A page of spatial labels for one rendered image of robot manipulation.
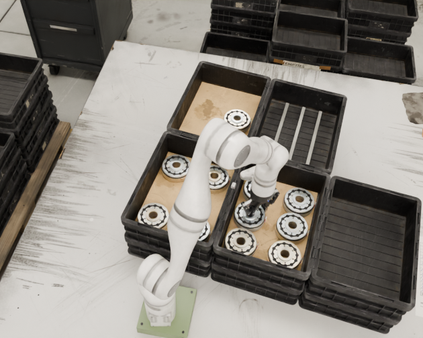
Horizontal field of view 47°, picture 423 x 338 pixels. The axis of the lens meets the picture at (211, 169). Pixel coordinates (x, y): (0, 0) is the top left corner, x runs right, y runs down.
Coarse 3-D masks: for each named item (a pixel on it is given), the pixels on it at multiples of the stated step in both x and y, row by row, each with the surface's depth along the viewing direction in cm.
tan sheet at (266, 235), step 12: (240, 192) 172; (312, 192) 173; (276, 204) 169; (276, 216) 166; (312, 216) 167; (228, 228) 163; (264, 228) 163; (264, 240) 160; (276, 240) 161; (264, 252) 158; (300, 252) 158; (300, 264) 156
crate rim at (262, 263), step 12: (240, 168) 165; (300, 168) 166; (324, 192) 162; (228, 204) 156; (324, 204) 158; (216, 240) 148; (216, 252) 148; (228, 252) 146; (312, 252) 149; (252, 264) 146; (264, 264) 144; (276, 264) 144; (312, 264) 145; (300, 276) 143
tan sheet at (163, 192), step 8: (168, 152) 181; (160, 168) 176; (224, 168) 178; (160, 176) 174; (152, 184) 172; (160, 184) 172; (168, 184) 172; (176, 184) 172; (152, 192) 170; (160, 192) 170; (168, 192) 170; (176, 192) 170; (224, 192) 171; (152, 200) 168; (160, 200) 168; (168, 200) 168; (216, 200) 169; (168, 208) 166; (216, 208) 167; (216, 216) 165; (208, 240) 160
